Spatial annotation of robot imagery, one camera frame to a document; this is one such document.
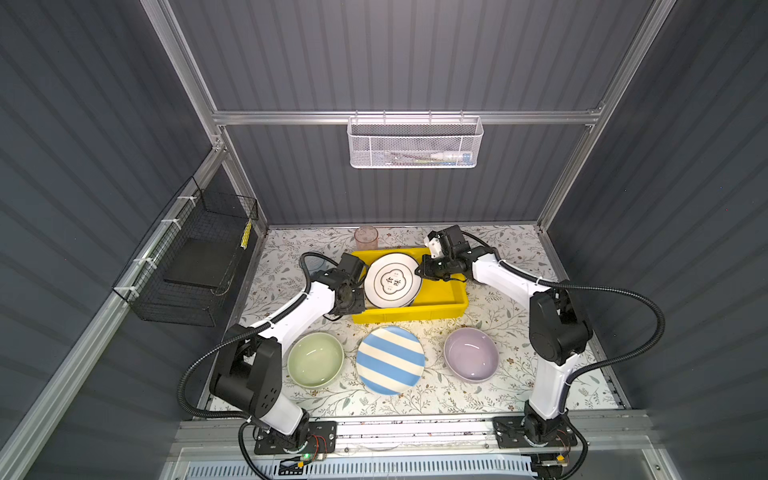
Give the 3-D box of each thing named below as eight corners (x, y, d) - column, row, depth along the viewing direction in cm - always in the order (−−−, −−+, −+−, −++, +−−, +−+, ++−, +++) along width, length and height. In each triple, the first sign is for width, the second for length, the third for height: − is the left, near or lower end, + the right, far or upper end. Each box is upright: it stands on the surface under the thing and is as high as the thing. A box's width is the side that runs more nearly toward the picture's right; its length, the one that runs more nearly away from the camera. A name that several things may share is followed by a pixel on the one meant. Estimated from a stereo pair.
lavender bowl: (447, 386, 83) (451, 379, 78) (442, 336, 93) (444, 327, 88) (497, 386, 83) (504, 379, 78) (487, 336, 93) (492, 327, 88)
